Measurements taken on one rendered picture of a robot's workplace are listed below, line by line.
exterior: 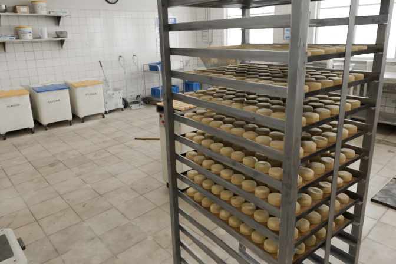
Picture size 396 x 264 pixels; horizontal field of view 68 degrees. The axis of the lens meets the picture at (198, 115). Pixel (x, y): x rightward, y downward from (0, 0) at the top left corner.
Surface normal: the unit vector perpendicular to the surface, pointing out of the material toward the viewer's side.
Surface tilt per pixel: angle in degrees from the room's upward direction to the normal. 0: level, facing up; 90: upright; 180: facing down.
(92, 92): 92
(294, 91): 90
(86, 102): 92
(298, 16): 90
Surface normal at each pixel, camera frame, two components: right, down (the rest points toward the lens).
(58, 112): 0.67, 0.22
